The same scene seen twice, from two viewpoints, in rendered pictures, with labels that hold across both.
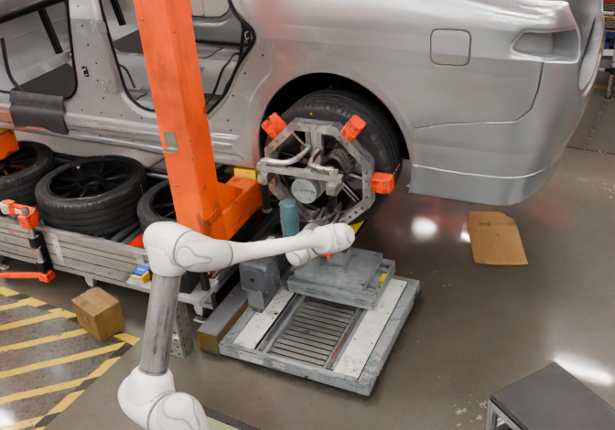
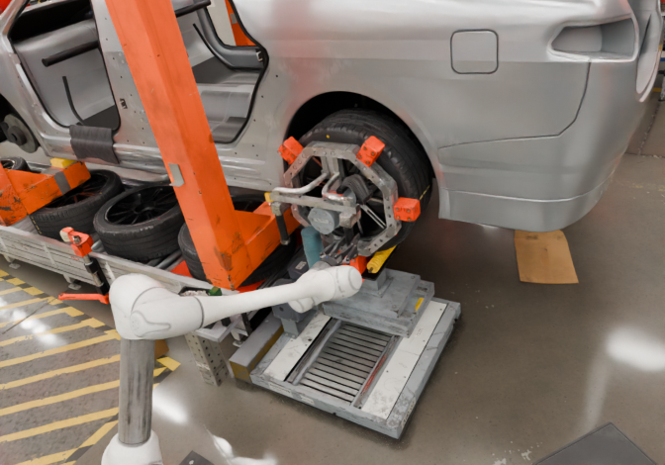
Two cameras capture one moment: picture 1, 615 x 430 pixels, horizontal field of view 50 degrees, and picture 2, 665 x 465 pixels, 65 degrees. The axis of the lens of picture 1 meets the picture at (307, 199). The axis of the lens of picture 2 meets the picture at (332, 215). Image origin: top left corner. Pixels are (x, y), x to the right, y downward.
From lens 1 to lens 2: 91 cm
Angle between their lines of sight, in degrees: 8
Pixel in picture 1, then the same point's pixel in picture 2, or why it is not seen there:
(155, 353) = (130, 423)
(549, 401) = not seen: outside the picture
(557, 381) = (614, 450)
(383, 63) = (400, 76)
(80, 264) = not seen: hidden behind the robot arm
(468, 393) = (509, 439)
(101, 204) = (147, 231)
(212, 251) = (172, 315)
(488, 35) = (519, 33)
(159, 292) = (127, 356)
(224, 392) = (250, 427)
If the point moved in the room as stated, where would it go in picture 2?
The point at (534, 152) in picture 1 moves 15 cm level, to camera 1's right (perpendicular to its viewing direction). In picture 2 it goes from (580, 171) to (623, 165)
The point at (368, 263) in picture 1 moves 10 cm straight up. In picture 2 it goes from (404, 287) to (402, 272)
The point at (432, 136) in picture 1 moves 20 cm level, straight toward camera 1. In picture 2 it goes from (460, 156) to (456, 181)
